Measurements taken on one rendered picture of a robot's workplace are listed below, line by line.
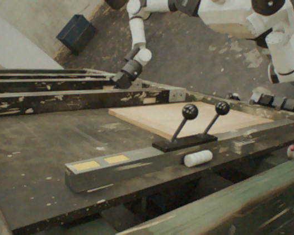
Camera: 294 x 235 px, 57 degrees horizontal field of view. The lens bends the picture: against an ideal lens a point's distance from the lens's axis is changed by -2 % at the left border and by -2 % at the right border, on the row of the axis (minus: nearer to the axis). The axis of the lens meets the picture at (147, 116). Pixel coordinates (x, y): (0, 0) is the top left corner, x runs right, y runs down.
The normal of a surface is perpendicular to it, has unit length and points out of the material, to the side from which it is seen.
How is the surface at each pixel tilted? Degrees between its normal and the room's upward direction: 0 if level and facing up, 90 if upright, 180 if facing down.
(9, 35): 90
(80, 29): 90
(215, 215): 52
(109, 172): 90
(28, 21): 90
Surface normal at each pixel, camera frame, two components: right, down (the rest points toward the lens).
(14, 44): 0.53, 0.36
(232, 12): -0.71, 0.57
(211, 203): 0.07, -0.97
